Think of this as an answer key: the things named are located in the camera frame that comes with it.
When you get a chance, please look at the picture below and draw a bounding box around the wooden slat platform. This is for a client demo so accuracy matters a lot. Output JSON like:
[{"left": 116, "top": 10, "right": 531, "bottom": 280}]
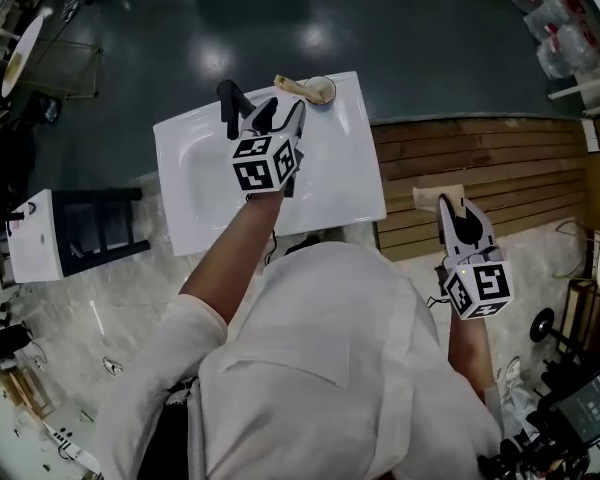
[{"left": 369, "top": 115, "right": 596, "bottom": 262}]

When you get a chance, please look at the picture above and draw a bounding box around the black wheel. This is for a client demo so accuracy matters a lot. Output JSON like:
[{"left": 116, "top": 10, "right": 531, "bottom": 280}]
[{"left": 529, "top": 307, "right": 556, "bottom": 344}]

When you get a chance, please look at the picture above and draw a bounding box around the blue cup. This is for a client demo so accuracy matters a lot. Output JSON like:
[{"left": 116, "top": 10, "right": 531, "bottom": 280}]
[{"left": 303, "top": 75, "right": 339, "bottom": 107}]

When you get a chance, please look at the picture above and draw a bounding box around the person's white shirt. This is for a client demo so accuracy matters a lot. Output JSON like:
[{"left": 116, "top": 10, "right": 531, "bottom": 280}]
[{"left": 94, "top": 240, "right": 506, "bottom": 480}]

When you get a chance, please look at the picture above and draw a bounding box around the black faucet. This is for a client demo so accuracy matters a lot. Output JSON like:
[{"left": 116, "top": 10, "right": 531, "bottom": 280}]
[{"left": 216, "top": 78, "right": 256, "bottom": 142}]

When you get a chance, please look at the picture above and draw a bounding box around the white wooden frame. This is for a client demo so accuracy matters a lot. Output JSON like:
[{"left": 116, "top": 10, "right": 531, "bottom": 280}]
[{"left": 547, "top": 75, "right": 600, "bottom": 117}]

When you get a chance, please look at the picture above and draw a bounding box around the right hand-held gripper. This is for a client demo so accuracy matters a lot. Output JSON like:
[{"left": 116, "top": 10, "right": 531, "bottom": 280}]
[{"left": 434, "top": 194, "right": 515, "bottom": 322}]

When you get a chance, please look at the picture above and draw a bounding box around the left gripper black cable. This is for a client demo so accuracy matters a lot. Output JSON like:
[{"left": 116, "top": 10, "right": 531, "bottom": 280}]
[{"left": 264, "top": 227, "right": 279, "bottom": 267}]

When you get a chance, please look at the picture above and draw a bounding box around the black wooden stand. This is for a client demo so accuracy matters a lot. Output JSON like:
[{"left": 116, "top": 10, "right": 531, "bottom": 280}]
[{"left": 52, "top": 187, "right": 151, "bottom": 278}]

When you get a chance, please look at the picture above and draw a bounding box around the person's right forearm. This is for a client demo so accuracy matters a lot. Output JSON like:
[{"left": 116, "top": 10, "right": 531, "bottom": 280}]
[{"left": 447, "top": 312, "right": 496, "bottom": 399}]

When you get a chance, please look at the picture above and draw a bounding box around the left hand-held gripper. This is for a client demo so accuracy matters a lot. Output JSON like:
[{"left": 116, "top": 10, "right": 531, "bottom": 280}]
[{"left": 231, "top": 96, "right": 307, "bottom": 198}]

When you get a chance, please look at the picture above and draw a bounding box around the black monitor screen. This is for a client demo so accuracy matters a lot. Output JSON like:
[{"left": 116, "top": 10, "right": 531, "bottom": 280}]
[{"left": 549, "top": 372, "right": 600, "bottom": 449}]

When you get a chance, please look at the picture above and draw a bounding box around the person's right white shoe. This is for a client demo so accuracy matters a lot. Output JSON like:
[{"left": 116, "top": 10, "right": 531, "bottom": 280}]
[{"left": 497, "top": 356, "right": 524, "bottom": 404}]

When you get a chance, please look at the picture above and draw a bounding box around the person's left forearm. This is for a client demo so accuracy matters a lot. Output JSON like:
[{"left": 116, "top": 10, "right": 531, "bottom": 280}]
[{"left": 177, "top": 190, "right": 286, "bottom": 342}]

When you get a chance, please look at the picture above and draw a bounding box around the small white sink basin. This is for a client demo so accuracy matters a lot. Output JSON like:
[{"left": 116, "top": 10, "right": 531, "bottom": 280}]
[{"left": 7, "top": 189, "right": 64, "bottom": 284}]

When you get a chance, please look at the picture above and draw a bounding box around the white power strip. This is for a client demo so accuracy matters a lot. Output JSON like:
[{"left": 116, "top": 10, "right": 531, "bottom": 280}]
[{"left": 42, "top": 420, "right": 101, "bottom": 474}]

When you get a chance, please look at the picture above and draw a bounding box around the black rig mount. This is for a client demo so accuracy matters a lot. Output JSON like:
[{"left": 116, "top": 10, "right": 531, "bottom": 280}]
[{"left": 479, "top": 402, "right": 600, "bottom": 480}]

